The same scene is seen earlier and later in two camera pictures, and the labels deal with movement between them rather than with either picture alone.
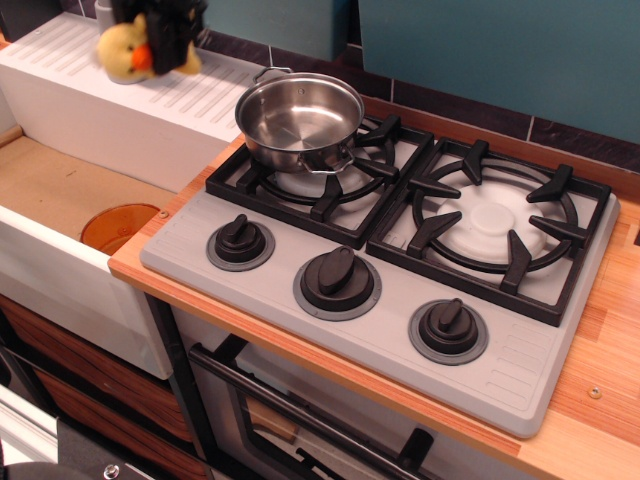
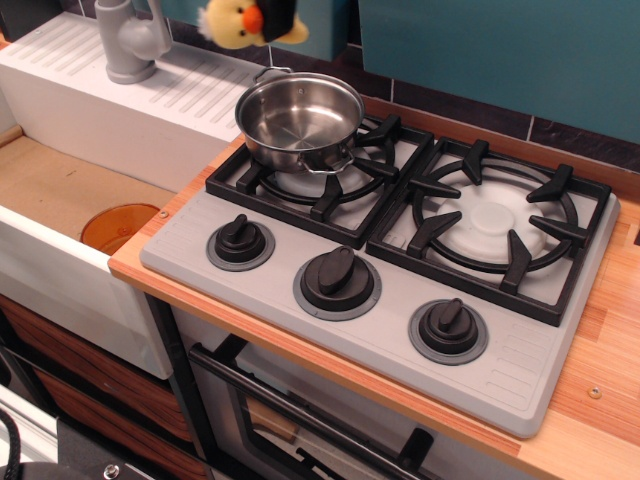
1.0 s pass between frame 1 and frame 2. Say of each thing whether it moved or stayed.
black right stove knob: stayed
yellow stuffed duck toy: moved
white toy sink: stayed
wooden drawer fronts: stayed
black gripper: moved
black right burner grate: stayed
